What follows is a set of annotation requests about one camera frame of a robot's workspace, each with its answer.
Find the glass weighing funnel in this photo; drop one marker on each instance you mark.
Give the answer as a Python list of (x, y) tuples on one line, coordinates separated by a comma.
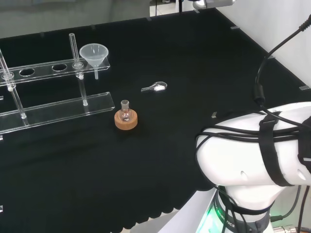
[(158, 88)]

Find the translucent plastic funnel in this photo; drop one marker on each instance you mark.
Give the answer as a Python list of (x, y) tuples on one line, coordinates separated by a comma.
[(93, 54)]

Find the clear acrylic funnel stand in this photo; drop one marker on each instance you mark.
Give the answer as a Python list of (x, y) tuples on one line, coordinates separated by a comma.
[(58, 111)]

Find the small round-bottom glass flask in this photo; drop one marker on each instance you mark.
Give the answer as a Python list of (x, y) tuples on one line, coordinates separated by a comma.
[(125, 114)]

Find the black bench cloth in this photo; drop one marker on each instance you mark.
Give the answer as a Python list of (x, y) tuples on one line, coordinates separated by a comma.
[(170, 60)]

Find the black tripod pole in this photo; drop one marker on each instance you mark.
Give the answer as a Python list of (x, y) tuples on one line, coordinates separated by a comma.
[(180, 5)]

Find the white background device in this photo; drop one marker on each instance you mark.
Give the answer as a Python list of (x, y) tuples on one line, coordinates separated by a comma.
[(216, 3)]

